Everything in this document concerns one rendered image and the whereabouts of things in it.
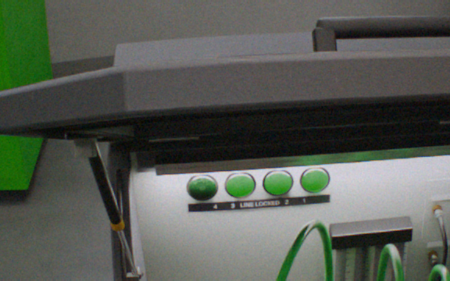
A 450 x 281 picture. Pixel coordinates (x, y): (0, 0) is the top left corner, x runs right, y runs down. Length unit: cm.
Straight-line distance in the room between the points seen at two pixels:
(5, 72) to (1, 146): 34
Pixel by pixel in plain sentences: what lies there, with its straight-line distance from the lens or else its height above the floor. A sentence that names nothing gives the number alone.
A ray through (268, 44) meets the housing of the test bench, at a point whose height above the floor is 150.
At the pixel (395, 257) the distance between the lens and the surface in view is 147.
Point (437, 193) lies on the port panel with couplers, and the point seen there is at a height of 133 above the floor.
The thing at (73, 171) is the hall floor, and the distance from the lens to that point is 447.
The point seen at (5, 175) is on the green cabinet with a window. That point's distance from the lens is 421.
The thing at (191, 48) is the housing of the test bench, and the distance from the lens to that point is 184.
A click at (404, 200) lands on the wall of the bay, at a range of 172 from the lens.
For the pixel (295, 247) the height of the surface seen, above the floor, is 143.
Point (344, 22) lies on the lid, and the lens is 73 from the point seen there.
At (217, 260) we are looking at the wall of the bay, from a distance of 174.
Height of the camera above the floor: 226
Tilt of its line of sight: 29 degrees down
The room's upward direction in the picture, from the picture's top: 3 degrees counter-clockwise
